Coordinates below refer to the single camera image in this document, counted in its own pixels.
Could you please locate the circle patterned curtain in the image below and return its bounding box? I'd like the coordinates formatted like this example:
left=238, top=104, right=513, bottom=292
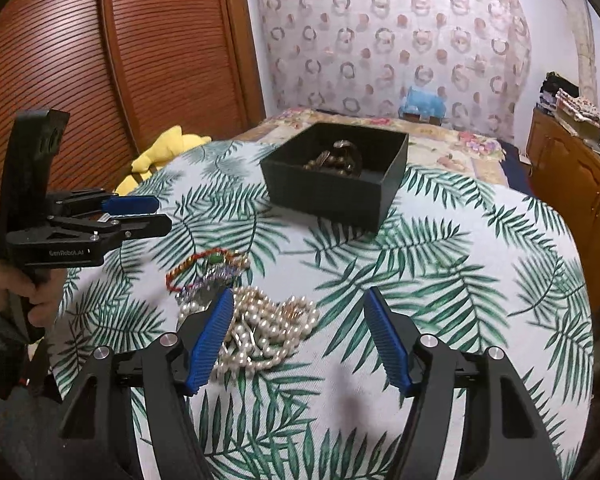
left=257, top=0, right=531, bottom=141

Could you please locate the floral bed cover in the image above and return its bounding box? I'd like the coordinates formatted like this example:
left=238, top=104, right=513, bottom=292
left=237, top=108, right=508, bottom=186

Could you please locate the red cord bracelet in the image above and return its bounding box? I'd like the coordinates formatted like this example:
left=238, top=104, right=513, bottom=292
left=164, top=248, right=251, bottom=295

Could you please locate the brown wooden bead bracelet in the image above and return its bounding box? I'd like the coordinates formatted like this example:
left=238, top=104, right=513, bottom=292
left=302, top=138, right=364, bottom=177

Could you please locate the wooden sideboard cabinet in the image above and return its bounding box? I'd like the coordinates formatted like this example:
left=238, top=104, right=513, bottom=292
left=527, top=108, right=600, bottom=313

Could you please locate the beige side curtain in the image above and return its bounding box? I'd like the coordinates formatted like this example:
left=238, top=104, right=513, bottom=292
left=562, top=0, right=597, bottom=103

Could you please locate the brown louvered wardrobe door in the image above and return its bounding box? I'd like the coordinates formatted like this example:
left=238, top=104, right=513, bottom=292
left=0, top=0, right=265, bottom=188

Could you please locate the palm leaf print cloth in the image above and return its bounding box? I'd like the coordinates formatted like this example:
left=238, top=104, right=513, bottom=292
left=50, top=141, right=593, bottom=479

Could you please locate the person's left hand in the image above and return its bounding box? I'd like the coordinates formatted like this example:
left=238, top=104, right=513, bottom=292
left=0, top=261, right=67, bottom=328

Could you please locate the black jewelry box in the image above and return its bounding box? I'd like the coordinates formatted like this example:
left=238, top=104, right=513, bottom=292
left=260, top=127, right=406, bottom=232

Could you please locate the stack of folded clothes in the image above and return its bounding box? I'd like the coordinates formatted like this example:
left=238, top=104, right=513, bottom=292
left=539, top=72, right=600, bottom=130

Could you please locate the blue plush toy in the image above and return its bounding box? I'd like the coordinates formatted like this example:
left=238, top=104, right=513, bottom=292
left=399, top=87, right=446, bottom=120

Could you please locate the yellow Pikachu plush toy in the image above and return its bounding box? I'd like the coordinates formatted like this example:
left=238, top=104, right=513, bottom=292
left=114, top=125, right=211, bottom=196

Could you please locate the white pearl necklace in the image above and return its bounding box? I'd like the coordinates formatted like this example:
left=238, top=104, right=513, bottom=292
left=175, top=284, right=322, bottom=378

